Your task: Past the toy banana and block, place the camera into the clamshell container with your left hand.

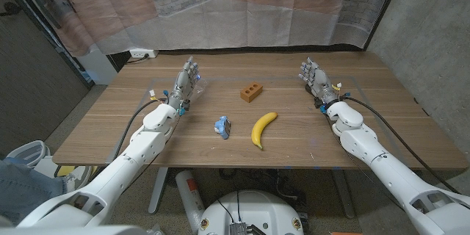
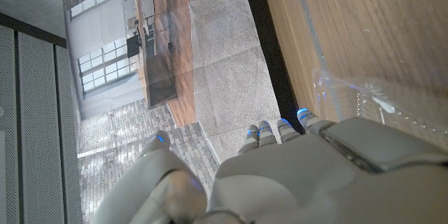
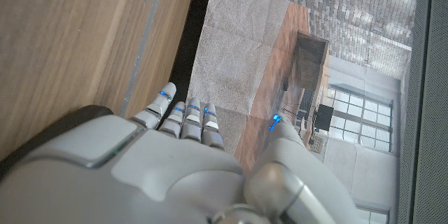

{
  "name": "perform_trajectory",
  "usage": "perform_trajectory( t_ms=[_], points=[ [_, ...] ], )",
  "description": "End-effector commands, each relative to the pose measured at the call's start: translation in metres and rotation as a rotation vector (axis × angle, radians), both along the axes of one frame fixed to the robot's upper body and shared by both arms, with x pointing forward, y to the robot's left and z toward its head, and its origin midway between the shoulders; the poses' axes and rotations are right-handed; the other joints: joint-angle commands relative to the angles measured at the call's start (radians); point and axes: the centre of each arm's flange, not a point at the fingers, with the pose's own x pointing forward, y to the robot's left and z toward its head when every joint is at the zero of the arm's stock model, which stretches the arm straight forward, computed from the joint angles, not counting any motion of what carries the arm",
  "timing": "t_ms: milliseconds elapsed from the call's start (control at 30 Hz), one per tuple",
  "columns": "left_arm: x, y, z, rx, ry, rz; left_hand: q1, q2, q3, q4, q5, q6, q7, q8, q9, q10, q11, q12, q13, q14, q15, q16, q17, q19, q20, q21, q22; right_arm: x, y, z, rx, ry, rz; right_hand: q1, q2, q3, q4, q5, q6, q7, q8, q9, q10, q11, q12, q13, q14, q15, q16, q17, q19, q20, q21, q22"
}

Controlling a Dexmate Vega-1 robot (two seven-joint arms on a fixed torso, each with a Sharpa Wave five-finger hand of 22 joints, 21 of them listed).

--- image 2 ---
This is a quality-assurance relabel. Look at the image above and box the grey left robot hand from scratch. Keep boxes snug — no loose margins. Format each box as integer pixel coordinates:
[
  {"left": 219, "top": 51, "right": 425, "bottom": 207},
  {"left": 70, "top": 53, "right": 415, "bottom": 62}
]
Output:
[{"left": 89, "top": 107, "right": 448, "bottom": 224}]

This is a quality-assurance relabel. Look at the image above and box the clear plastic clamshell container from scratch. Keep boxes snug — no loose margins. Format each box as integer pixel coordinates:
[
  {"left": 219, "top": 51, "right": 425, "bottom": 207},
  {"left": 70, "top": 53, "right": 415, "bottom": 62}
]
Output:
[{"left": 311, "top": 68, "right": 448, "bottom": 148}]

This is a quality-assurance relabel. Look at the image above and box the printed room backdrop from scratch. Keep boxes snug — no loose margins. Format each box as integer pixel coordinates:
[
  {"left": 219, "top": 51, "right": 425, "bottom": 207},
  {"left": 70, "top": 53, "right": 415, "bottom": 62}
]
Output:
[{"left": 61, "top": 0, "right": 291, "bottom": 224}]

